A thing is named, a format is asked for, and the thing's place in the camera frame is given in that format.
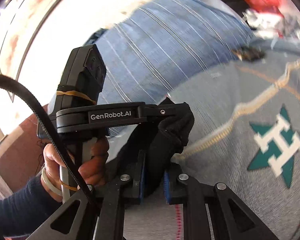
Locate brown wooden headboard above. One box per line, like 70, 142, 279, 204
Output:
0, 114, 45, 192

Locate black cable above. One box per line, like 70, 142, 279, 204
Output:
0, 72, 94, 203

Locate black pants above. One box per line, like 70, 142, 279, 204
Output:
107, 98, 194, 197

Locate blue plaid pillow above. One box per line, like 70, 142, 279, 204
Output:
87, 0, 253, 104

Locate dark blue sleeve forearm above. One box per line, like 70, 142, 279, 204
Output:
0, 176, 62, 239

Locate left hand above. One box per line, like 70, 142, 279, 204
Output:
40, 137, 109, 202

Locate grey patterned bed sheet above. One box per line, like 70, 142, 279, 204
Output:
99, 37, 300, 240

